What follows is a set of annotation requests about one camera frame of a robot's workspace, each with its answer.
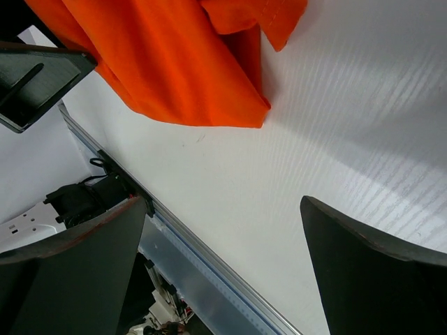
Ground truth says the aluminium mounting rail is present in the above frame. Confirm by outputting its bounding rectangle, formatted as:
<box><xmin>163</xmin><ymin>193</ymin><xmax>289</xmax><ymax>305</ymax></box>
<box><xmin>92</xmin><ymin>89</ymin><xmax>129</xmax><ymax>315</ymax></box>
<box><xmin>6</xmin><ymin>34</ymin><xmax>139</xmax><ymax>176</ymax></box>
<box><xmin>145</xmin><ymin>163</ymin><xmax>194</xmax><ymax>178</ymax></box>
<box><xmin>58</xmin><ymin>103</ymin><xmax>299</xmax><ymax>334</ymax></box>

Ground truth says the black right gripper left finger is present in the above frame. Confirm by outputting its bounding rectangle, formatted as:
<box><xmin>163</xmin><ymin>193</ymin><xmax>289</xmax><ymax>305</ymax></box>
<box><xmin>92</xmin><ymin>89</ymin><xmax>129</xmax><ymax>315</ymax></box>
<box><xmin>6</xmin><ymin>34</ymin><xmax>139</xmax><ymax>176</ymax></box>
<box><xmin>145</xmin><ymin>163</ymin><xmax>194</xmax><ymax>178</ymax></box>
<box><xmin>1</xmin><ymin>197</ymin><xmax>146</xmax><ymax>334</ymax></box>

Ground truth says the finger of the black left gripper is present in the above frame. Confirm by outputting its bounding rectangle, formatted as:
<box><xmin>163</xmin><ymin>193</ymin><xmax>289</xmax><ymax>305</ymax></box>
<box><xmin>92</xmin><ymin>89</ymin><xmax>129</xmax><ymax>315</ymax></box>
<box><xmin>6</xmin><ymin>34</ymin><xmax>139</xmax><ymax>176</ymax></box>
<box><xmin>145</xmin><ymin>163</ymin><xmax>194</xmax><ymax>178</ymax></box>
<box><xmin>1</xmin><ymin>41</ymin><xmax>97</xmax><ymax>133</ymax></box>

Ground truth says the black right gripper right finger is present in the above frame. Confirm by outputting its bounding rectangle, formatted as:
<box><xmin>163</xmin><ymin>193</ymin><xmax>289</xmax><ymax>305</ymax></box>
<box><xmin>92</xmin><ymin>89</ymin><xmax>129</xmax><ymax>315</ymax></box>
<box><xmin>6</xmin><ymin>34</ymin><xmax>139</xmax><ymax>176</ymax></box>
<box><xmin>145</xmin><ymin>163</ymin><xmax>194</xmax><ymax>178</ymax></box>
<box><xmin>300</xmin><ymin>196</ymin><xmax>446</xmax><ymax>334</ymax></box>

